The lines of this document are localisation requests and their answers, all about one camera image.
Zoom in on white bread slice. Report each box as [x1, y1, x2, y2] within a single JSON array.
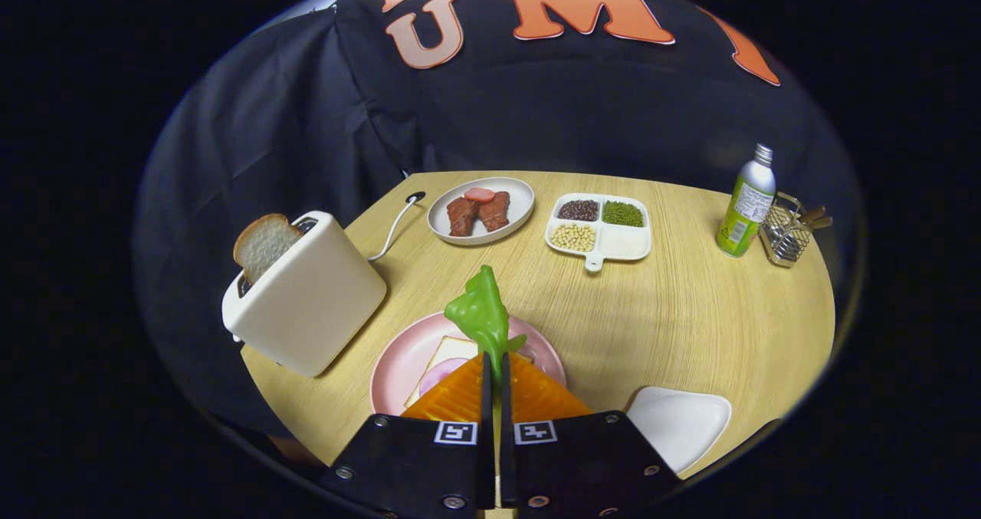
[[404, 336, 480, 409]]

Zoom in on white toaster cable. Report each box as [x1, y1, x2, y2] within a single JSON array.
[[368, 197, 418, 263]]

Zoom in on round white plate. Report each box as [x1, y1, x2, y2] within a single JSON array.
[[427, 177, 536, 246]]

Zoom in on green lettuce leaf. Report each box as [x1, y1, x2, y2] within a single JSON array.
[[444, 265, 528, 382]]

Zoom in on white divided dish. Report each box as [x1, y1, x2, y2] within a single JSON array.
[[545, 192, 653, 273]]

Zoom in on white square plate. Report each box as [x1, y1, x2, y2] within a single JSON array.
[[626, 386, 733, 475]]

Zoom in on pile of soybeans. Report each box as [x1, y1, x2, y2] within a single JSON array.
[[550, 223, 597, 252]]

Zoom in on toasted bread slice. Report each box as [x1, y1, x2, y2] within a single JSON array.
[[233, 213, 304, 285]]

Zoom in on wire utensil holder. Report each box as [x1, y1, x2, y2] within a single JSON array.
[[760, 192, 813, 268]]

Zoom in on black backdrop cloth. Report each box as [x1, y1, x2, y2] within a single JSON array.
[[132, 0, 863, 443]]

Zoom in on brown meat piece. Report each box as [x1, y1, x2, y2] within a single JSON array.
[[478, 191, 511, 233], [447, 196, 481, 238]]

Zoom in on pile of green beans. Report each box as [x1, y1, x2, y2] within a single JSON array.
[[602, 200, 645, 228]]

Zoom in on white toaster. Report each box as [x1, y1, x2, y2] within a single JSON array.
[[221, 211, 388, 378]]

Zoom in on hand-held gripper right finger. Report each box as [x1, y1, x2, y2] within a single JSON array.
[[500, 353, 684, 519]]

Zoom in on silver bottle with green label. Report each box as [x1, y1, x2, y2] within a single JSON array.
[[716, 143, 776, 258]]

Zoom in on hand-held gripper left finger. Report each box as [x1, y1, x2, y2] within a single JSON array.
[[320, 353, 497, 519]]

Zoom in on pink plate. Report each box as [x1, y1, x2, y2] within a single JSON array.
[[370, 311, 568, 417]]

